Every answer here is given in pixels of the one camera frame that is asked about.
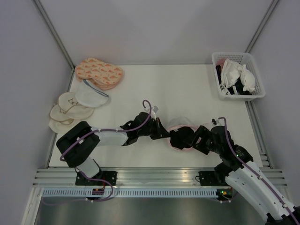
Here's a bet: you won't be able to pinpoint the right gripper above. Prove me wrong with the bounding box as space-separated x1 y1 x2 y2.
183 125 222 155

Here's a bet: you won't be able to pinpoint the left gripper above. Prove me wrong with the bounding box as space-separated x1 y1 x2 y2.
138 118 171 140

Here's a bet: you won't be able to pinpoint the pink trimmed mesh laundry bag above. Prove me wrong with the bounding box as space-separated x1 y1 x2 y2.
166 117 199 151

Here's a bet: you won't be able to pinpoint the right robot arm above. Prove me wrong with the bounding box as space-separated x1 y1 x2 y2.
179 126 300 225

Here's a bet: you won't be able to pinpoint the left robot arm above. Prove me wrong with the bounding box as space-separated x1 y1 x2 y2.
56 112 170 186

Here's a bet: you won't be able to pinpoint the orange patterned laundry bags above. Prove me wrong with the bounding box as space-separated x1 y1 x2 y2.
75 57 124 90

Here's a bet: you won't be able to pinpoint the white bra in basket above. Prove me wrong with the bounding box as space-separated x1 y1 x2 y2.
220 59 256 95

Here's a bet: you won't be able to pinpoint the white blue trimmed mesh bag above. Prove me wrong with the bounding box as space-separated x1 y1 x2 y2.
75 80 110 108

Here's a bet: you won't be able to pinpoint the beige round laundry bags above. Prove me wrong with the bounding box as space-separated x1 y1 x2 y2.
48 92 94 134

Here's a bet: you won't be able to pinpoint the white plastic basket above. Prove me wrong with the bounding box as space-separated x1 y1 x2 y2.
211 52 266 101

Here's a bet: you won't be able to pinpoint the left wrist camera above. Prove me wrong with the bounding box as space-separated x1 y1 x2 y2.
151 105 159 120

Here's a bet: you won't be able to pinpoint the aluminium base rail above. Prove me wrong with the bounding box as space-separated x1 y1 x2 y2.
32 166 288 187

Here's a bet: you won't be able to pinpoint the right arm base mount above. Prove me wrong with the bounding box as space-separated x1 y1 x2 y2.
198 171 227 186

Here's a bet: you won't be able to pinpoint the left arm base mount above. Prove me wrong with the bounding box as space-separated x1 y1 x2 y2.
75 171 118 186

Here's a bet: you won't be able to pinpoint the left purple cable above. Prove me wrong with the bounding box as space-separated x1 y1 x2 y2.
60 100 152 162

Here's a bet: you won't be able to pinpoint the white slotted cable duct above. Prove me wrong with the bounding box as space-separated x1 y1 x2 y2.
42 187 218 198

